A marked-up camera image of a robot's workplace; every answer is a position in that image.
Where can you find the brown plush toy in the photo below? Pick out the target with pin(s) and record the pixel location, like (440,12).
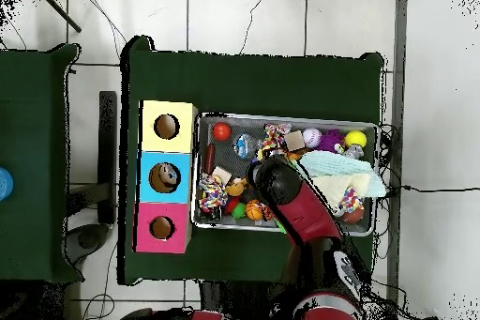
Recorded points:
(236,186)

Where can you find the cream knitted cloth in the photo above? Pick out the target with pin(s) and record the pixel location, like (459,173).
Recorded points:
(334,185)

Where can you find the multicoloured patterned cloth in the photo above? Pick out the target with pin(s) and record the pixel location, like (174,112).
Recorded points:
(351,200)

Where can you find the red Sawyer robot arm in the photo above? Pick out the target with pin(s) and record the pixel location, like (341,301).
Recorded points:
(274,181)

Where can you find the clear shallow mesh bin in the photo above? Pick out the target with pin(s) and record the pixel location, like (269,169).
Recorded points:
(206,221)

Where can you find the wooden box with three holes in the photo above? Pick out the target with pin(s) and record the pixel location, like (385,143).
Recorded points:
(165,162)

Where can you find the red maraca rattle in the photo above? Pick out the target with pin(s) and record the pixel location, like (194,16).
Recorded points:
(221,131)

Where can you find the small orange basketball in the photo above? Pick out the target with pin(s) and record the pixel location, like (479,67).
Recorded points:
(254,210)

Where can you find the dark green tablecloth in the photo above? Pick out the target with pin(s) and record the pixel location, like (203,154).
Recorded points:
(262,87)

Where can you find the white baseball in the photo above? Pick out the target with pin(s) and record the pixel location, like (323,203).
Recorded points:
(312,137)

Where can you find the purple monster toy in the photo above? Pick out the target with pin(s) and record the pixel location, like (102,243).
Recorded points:
(332,140)

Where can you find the yellow ball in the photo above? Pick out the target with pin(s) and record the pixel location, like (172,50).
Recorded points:
(355,139)

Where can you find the black panel stand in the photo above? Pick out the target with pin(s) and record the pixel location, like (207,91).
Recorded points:
(108,147)

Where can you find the grey round stand base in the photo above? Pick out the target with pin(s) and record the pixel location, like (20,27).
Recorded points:
(90,239)

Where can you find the dark green side cloth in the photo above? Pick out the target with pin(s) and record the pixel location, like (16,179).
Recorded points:
(37,110)

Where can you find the black rod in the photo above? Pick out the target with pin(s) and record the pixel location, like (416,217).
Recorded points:
(60,11)

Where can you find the blue round disc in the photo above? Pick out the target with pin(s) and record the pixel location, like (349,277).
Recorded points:
(4,183)

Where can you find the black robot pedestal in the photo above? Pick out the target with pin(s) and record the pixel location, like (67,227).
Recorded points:
(240,297)

